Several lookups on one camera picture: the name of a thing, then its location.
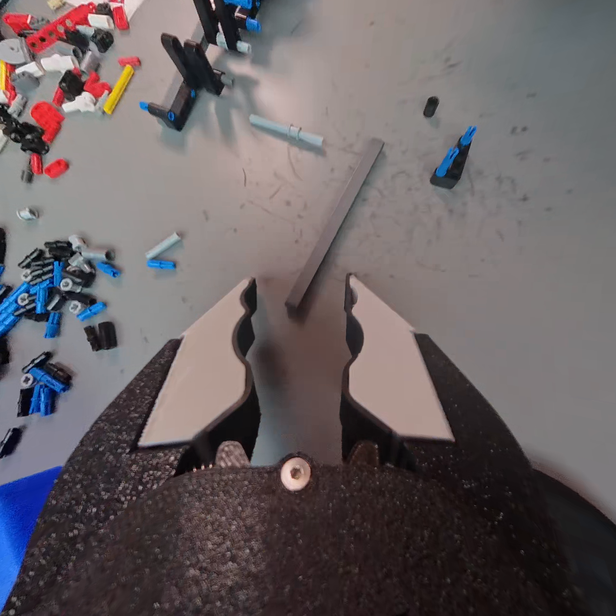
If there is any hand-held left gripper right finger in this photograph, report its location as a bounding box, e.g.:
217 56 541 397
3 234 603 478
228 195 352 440
339 273 456 463

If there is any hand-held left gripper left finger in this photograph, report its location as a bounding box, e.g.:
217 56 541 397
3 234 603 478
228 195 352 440
132 277 263 463

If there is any long dark grey building beam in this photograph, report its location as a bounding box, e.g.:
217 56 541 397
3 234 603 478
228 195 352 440
285 138 386 318

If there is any black piece with blue pins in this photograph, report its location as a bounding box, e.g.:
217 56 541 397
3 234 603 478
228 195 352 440
429 126 478 190

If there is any grey desk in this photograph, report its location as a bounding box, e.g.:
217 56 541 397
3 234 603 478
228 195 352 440
0 0 616 523

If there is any short light grey pin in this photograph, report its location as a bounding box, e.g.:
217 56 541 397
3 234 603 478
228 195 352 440
145 232 183 260

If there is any pile of blue black pins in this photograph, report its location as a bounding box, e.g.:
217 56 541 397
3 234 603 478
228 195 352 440
0 226 121 458

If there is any blue object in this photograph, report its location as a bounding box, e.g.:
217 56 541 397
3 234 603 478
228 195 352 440
0 466 63 612

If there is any long light grey axle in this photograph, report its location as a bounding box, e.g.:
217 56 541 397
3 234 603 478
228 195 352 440
249 114 324 150

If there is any yellow axle piece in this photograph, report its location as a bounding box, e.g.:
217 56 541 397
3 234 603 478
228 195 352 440
102 64 135 115

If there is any black angled brick assembly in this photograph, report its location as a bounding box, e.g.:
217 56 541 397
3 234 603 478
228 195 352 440
140 33 234 132

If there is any large black brick model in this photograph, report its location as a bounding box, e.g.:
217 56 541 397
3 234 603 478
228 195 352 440
192 0 263 54

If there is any pile of red black bricks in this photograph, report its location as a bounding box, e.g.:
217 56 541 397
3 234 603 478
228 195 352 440
0 0 142 184

